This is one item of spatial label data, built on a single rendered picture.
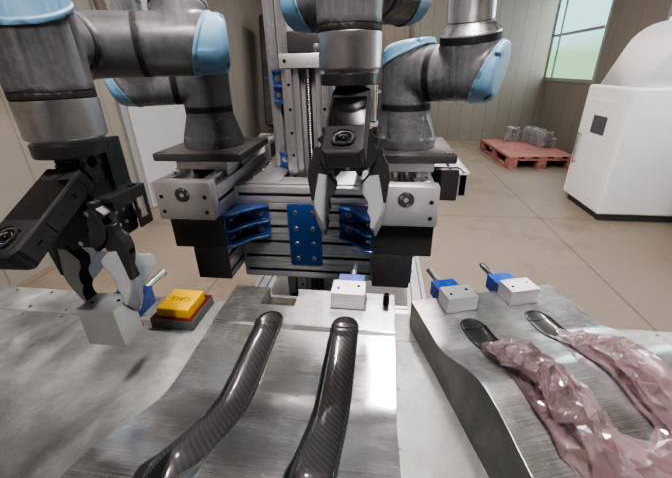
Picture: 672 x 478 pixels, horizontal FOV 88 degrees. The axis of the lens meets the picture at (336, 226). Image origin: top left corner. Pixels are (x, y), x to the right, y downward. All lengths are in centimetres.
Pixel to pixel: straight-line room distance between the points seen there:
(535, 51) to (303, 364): 672
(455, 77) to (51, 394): 86
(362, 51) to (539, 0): 659
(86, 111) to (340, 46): 27
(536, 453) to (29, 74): 58
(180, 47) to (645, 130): 332
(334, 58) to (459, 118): 632
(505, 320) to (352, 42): 45
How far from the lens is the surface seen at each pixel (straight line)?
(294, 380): 45
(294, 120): 96
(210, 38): 51
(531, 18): 694
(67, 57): 44
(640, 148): 354
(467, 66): 77
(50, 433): 63
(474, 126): 680
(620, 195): 361
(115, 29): 53
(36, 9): 44
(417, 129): 84
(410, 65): 82
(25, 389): 72
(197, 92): 94
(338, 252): 93
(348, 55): 42
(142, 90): 95
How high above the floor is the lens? 121
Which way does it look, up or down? 24 degrees down
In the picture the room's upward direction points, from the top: 1 degrees counter-clockwise
